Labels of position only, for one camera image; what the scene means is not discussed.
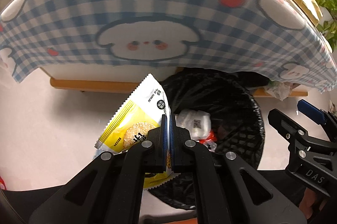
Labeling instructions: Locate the white pouch with tag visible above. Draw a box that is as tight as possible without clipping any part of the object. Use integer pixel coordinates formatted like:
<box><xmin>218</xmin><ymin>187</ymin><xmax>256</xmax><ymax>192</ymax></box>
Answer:
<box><xmin>176</xmin><ymin>109</ymin><xmax>211</xmax><ymax>140</ymax></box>

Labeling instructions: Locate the yellow snack packet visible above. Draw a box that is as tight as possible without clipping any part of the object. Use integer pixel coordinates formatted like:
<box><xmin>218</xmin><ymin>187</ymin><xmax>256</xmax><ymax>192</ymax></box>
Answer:
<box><xmin>94</xmin><ymin>74</ymin><xmax>176</xmax><ymax>189</ymax></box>

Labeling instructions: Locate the red plastic bag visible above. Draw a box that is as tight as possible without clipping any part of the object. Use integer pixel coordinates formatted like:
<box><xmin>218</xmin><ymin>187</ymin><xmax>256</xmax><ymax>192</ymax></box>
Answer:
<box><xmin>198</xmin><ymin>130</ymin><xmax>217</xmax><ymax>152</ymax></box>

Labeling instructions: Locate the person right hand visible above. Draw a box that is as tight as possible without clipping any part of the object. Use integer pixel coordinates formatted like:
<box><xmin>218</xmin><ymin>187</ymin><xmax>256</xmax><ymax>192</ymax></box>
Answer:
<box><xmin>299</xmin><ymin>188</ymin><xmax>327</xmax><ymax>219</ymax></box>

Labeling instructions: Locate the black bin with liner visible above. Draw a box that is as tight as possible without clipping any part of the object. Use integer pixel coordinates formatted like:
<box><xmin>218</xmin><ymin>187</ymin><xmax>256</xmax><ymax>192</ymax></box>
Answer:
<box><xmin>147</xmin><ymin>67</ymin><xmax>266</xmax><ymax>212</ymax></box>

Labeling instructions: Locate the gold tissue pack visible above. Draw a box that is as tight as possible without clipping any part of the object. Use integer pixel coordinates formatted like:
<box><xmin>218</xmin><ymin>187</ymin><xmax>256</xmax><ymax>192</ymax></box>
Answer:
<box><xmin>293</xmin><ymin>0</ymin><xmax>323</xmax><ymax>26</ymax></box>

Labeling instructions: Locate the green potted plant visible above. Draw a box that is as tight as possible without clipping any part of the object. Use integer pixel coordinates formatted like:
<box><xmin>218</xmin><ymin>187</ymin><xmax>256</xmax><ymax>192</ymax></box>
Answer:
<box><xmin>315</xmin><ymin>0</ymin><xmax>336</xmax><ymax>51</ymax></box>

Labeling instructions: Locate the blue checked bear tablecloth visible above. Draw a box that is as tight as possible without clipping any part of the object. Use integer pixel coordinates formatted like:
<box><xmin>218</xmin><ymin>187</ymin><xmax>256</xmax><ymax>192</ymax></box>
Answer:
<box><xmin>1</xmin><ymin>0</ymin><xmax>336</xmax><ymax>92</ymax></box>

